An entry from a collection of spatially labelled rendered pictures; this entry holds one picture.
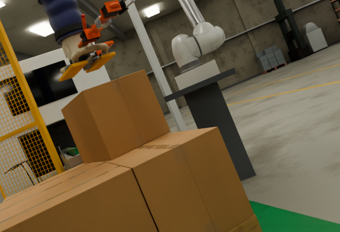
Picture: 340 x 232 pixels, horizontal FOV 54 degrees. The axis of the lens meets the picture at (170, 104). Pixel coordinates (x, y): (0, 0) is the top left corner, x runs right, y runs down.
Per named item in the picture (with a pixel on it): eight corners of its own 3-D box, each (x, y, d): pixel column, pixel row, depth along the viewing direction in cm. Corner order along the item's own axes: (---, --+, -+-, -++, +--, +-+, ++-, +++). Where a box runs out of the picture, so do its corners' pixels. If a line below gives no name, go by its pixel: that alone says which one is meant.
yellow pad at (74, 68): (59, 82, 221) (56, 75, 221) (74, 77, 226) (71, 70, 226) (72, 67, 192) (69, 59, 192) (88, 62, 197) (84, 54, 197)
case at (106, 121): (83, 163, 230) (60, 109, 230) (133, 140, 250) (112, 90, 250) (111, 160, 178) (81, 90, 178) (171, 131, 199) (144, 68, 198)
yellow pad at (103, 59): (86, 73, 231) (83, 66, 231) (99, 69, 236) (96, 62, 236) (101, 58, 202) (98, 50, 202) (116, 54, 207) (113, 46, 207)
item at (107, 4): (102, 19, 164) (98, 9, 164) (116, 16, 168) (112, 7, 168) (108, 12, 157) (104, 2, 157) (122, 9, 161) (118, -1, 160)
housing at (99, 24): (96, 29, 175) (93, 21, 175) (108, 27, 179) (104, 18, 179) (100, 24, 169) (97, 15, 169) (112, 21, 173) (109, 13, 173)
